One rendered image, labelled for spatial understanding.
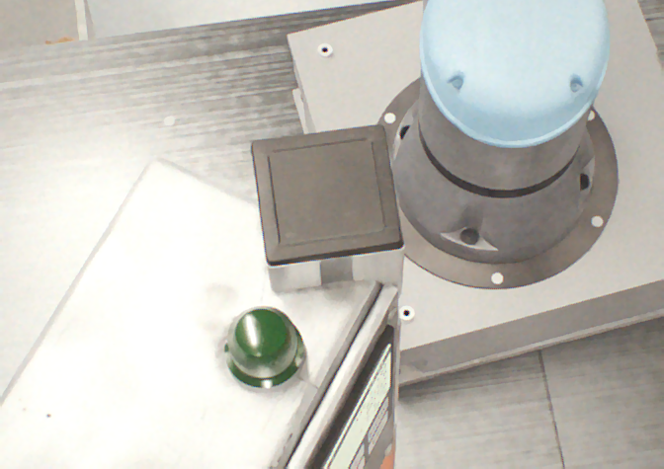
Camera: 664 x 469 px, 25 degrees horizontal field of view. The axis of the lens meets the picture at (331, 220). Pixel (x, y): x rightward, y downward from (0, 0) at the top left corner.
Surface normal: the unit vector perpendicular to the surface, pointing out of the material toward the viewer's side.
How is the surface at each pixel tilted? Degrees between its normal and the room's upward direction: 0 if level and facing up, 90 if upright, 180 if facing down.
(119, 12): 0
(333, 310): 0
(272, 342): 14
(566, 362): 0
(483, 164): 92
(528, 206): 75
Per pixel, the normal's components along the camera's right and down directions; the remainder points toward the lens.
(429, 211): -0.66, 0.54
